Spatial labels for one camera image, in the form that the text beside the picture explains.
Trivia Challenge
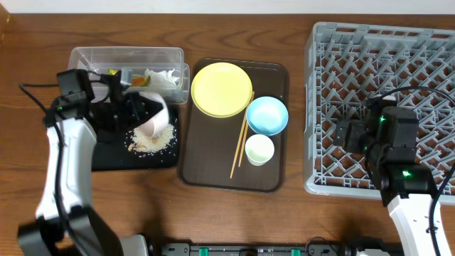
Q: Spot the green orange snack wrapper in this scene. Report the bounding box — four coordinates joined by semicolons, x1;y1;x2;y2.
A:
107;68;150;87

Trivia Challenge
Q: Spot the white bowl with rice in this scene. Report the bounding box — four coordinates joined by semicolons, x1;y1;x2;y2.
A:
138;92;169;137

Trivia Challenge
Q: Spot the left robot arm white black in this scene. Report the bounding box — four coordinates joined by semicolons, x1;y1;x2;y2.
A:
17;69;166;255

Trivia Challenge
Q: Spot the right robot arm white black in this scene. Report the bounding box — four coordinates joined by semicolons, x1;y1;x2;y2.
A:
333;106;451;255

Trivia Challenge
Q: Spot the black food waste tray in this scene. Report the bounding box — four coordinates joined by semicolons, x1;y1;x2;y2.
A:
92;106;180;171

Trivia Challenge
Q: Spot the clear plastic waste bin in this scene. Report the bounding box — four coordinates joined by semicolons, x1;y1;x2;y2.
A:
68;46;190;105

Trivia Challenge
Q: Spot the grey dishwasher rack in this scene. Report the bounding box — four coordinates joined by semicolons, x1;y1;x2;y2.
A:
304;22;454;205

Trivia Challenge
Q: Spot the spilled rice pile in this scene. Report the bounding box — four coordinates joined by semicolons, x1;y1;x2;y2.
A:
124;124;177;158

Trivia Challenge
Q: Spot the crumpled white tissue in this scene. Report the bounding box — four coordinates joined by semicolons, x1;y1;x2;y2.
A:
144;69;179;89

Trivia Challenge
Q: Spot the light blue bowl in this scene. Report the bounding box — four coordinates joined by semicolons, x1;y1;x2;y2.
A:
247;96;289;137

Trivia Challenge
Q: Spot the dark brown serving tray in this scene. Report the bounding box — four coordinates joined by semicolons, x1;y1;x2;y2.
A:
178;58;289;193

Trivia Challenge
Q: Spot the pale green cup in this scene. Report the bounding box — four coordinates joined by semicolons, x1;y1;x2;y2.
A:
245;134;274;166

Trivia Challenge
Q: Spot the yellow plate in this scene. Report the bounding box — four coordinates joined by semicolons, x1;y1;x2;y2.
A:
191;62;253;118

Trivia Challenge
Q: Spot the wooden chopstick right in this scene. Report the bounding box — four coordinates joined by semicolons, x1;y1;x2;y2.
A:
238;115;249;168

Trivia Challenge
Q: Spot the wooden chopstick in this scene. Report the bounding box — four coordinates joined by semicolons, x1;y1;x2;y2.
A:
230;91;255;179
238;115;249;168

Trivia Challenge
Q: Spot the wooden chopstick left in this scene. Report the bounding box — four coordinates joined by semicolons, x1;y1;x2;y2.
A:
230;91;255;179

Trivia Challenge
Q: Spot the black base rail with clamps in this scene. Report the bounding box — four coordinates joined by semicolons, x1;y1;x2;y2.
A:
152;235;406;256

